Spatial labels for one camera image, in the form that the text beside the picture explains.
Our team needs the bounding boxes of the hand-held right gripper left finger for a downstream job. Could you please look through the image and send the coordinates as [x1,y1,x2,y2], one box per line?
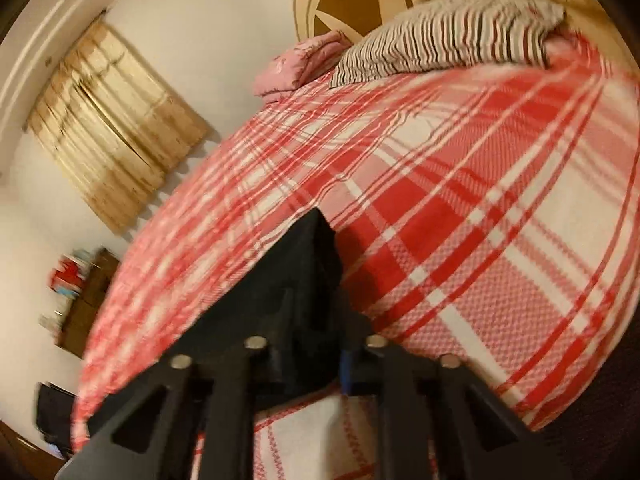
[54,290,302,480]

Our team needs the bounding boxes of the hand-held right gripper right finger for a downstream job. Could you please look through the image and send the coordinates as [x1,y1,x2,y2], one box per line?
[339,305,572,480]

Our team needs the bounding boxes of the black pants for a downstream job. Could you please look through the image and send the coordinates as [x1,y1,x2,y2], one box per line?
[175,207,352,402]

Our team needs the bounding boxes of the brown wooden desk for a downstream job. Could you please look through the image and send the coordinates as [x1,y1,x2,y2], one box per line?
[54,247,122,359]

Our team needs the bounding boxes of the dark chair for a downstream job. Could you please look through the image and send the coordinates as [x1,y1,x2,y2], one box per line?
[34,382,77,461]

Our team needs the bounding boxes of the bed with red plaid sheet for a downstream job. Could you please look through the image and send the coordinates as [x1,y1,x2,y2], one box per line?
[70,35,640,480]

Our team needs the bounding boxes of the red gift bag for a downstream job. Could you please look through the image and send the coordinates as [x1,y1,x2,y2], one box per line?
[50,255,87,294]

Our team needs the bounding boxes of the beige window curtain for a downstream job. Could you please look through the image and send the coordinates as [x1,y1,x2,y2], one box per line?
[25,20,211,235]

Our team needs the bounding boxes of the folded pink blanket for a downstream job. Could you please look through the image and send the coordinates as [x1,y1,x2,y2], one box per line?
[252,30,351,104]

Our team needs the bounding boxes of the striped pillow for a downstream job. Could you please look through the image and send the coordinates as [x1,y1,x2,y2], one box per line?
[330,0,567,89]

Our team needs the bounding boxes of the cream and brown headboard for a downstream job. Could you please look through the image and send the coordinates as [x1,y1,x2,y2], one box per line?
[292,0,453,45]

